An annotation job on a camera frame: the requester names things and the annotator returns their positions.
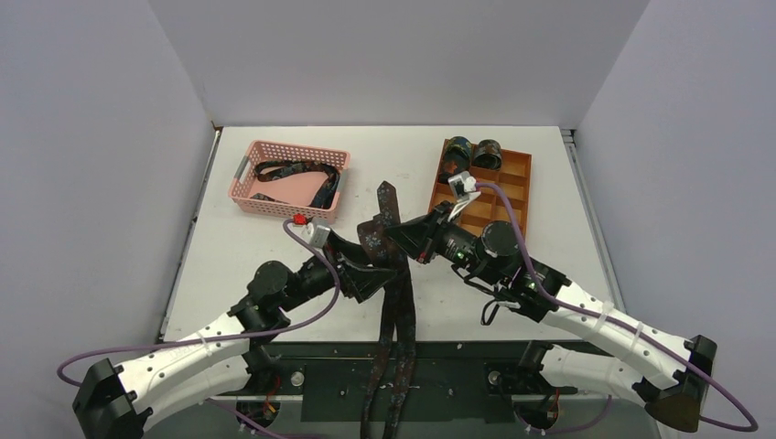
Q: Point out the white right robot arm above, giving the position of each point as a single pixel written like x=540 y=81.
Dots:
x=656 y=370

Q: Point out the rolled dark grey tie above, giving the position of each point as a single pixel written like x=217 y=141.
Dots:
x=487 y=154

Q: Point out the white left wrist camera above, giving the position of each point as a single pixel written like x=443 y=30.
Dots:
x=313 y=231

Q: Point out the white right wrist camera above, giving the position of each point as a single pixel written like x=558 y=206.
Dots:
x=463 y=186

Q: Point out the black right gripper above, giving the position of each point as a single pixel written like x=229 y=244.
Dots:
x=431 y=236

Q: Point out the pink perforated plastic basket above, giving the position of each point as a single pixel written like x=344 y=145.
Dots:
x=283 y=180

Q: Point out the wooden compartment tray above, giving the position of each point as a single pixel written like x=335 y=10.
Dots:
x=514 y=179

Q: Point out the brown floral tie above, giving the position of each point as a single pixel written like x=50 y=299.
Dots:
x=398 y=317

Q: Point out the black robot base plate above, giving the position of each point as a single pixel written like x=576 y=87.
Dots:
x=337 y=382

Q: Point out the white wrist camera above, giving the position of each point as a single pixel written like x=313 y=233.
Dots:
x=313 y=231
x=463 y=186

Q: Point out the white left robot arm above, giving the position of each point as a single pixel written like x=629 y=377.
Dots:
x=126 y=399

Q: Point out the rolled dark floral tie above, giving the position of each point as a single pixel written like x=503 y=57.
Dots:
x=457 y=152

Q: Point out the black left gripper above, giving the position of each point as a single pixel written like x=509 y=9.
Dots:
x=361 y=282

